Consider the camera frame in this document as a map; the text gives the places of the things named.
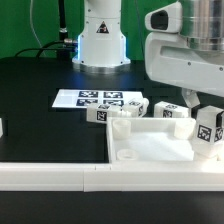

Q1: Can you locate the black pole stand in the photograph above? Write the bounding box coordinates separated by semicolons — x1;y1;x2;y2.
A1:
57;0;69;60

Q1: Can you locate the black cable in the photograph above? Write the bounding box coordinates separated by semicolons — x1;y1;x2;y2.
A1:
14;40;78;58

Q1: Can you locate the white hanging cable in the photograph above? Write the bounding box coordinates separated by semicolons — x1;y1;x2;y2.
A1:
29;0;44;48

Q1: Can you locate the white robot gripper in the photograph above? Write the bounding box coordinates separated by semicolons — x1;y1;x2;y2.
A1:
145;32;224;108

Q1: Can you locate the white left fence piece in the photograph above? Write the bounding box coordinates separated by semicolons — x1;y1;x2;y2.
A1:
0;118;3;138

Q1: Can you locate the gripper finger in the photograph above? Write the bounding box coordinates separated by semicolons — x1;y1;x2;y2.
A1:
216;111;224;128

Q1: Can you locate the paper sheet with tags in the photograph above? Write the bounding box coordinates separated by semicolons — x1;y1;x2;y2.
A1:
52;89;142;108

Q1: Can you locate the white front fence bar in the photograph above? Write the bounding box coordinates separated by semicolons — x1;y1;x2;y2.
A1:
0;162;224;192

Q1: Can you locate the white square tabletop tray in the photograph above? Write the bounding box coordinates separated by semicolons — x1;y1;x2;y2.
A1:
107;118;218;163

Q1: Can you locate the green backdrop curtain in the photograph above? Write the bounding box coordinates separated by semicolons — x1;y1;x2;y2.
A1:
0;0;176;60

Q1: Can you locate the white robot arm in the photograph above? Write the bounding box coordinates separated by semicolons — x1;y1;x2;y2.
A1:
72;0;224;108

